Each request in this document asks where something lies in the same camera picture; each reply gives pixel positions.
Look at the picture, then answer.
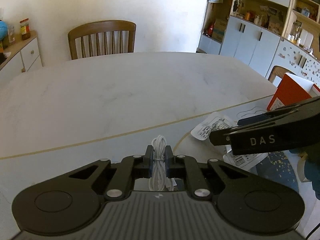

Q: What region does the white cable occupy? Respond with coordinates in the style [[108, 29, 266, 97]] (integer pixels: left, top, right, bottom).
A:
[[148, 134, 177, 192]]

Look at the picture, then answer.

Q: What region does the white printed snack packet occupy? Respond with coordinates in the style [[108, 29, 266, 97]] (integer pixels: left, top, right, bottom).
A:
[[191, 112, 268, 171]]

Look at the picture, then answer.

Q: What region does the red and white cardboard box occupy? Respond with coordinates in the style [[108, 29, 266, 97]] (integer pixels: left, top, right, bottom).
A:
[[267, 73, 319, 111]]

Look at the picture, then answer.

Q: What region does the wooden chair at right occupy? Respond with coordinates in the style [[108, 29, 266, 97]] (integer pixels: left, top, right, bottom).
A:
[[267, 65, 294, 87]]

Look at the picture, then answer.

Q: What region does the grey hallway cabinet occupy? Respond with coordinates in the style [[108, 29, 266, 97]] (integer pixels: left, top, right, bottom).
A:
[[197, 0, 319, 83]]

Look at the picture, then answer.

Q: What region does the cardboard box in cabinet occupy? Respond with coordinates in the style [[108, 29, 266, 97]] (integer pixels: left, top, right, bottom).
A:
[[212, 18, 227, 42]]

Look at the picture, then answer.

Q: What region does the wooden chair behind table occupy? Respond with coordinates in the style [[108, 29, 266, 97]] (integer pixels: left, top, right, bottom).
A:
[[68, 20, 137, 60]]

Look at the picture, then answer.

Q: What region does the white drawer cabinet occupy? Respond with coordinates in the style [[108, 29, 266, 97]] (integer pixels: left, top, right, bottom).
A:
[[1, 30, 43, 85]]

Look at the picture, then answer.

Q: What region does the red-lidded sauce jar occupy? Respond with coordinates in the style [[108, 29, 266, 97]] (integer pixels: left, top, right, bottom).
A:
[[20, 18, 31, 40]]

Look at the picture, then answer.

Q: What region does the blue globe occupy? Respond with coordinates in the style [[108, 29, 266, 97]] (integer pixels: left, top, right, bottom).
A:
[[0, 20, 8, 40]]

